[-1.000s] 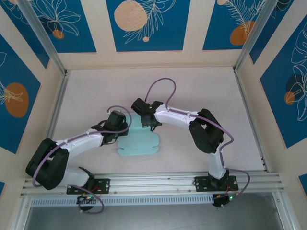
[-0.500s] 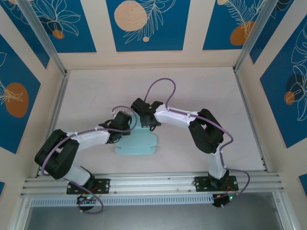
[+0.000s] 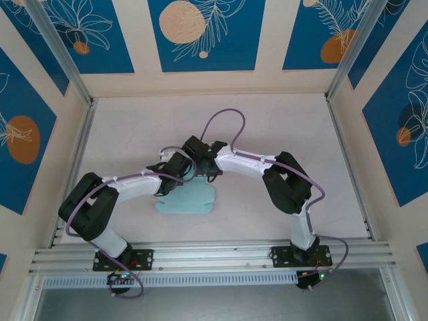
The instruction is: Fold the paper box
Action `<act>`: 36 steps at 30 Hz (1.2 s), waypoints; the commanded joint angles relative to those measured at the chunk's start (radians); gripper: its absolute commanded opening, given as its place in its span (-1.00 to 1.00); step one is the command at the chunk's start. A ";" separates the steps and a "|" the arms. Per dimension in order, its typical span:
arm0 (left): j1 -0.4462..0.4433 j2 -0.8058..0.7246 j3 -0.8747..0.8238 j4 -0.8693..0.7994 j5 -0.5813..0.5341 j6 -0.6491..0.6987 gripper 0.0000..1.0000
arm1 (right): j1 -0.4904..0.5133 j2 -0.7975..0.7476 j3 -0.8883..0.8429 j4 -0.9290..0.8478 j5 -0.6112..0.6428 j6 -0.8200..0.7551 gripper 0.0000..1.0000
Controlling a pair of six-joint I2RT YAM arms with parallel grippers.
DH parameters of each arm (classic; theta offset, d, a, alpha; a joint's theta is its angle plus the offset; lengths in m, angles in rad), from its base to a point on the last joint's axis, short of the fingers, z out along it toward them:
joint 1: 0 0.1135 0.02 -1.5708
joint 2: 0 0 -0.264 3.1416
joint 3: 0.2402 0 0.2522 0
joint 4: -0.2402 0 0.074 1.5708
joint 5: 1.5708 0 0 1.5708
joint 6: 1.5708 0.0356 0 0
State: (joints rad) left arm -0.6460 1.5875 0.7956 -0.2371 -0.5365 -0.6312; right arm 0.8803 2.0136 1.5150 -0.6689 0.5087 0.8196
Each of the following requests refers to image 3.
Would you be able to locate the left black controller board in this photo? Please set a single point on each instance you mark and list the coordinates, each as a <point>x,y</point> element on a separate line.
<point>122,277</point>

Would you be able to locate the grey metal sheet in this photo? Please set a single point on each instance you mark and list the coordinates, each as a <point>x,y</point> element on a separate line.
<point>214,304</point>

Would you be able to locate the black controller board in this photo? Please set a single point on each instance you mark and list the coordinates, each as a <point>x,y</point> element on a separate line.
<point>311,279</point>
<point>122,277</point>

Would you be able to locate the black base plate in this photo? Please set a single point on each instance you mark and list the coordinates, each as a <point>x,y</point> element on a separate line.
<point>145,259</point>
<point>281,255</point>

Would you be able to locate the blue floral wall panel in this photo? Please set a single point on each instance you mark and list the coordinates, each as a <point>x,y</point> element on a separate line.
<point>307,20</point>
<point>394,30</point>
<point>20,100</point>
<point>110,57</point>
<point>33,40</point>
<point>234,50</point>
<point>384,133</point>

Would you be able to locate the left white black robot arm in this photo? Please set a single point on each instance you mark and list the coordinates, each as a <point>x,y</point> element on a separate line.
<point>133,187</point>

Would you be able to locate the light blue paper box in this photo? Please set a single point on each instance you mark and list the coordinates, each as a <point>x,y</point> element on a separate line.
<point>187,200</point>

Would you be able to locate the aluminium side rail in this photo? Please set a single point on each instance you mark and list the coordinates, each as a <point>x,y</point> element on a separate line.
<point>75,160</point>
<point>349,174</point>

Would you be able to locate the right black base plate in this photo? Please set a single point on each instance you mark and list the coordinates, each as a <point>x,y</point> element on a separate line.
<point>281,255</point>

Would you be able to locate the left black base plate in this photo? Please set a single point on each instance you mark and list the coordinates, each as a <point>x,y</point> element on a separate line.
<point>145,259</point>

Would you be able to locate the right black controller board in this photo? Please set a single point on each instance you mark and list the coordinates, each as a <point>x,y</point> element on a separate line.
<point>311,279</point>

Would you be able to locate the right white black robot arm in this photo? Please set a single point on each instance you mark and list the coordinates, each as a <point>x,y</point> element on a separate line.
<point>240,164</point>

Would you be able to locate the aluminium corner post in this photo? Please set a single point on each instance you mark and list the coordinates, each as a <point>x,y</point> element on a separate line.
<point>351,50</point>
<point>63,57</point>

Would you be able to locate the aluminium cross rail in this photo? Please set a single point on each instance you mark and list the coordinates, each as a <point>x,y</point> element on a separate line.
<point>214,257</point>

